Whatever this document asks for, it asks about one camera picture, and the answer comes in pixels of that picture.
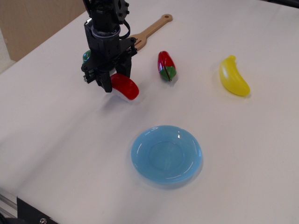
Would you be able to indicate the yellow toy banana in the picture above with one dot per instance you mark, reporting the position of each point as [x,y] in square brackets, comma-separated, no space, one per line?
[231,78]

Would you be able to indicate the blue plastic plate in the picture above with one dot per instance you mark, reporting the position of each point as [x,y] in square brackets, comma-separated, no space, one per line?
[166,154]

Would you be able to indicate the red and green toy chili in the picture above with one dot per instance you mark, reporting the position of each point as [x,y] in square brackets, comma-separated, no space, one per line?
[166,66]

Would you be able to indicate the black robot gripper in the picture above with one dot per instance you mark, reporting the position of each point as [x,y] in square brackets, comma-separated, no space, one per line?
[108,52]

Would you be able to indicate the wooden slotted spatula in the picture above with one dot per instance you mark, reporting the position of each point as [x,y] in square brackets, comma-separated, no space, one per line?
[141,38]

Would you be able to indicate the black corner bracket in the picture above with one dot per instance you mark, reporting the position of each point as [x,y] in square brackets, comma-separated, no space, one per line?
[31,215]

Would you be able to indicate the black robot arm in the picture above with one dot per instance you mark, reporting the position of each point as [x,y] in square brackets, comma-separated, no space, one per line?
[107,14]

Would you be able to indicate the green toy bell pepper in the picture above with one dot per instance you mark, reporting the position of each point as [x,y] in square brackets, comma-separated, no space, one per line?
[86,56]

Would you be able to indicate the aluminium frame rail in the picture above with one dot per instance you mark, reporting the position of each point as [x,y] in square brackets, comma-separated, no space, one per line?
[8,204]

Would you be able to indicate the red and white toy sushi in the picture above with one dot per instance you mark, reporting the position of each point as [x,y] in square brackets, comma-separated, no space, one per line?
[124,87]

